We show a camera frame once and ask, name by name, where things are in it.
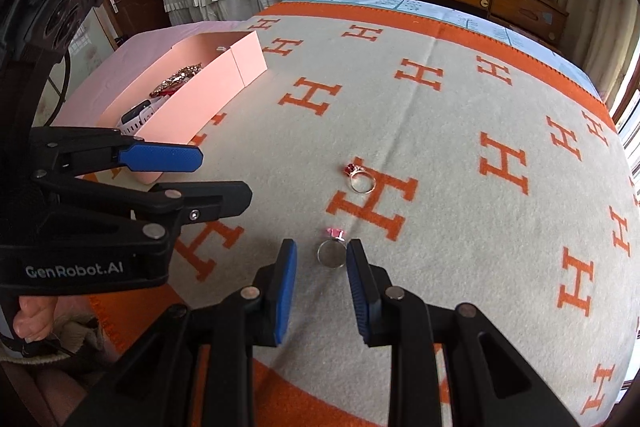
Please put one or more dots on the gold ornate brooch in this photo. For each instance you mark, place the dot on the gold ornate brooch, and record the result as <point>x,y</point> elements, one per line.
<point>177,78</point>

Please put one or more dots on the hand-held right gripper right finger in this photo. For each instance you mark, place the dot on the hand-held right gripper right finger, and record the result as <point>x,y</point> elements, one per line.
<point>357,292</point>

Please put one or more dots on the window frame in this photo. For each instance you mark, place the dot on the window frame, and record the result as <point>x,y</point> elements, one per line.
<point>630,107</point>

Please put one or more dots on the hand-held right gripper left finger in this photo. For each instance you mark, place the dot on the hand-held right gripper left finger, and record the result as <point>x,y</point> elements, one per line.
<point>282,297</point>

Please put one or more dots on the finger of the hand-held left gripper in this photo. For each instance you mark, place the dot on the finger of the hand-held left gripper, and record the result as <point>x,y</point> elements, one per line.
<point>215,199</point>
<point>165,158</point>

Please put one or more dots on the person's left hand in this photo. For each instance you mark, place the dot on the person's left hand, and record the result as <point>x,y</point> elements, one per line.
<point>35,317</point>

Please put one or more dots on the orange and grey lettered blanket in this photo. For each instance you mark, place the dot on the orange and grey lettered blanket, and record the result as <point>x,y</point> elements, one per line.
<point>450,147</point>

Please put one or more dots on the pink jewelry box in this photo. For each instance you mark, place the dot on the pink jewelry box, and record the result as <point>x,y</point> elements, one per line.
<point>220,77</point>

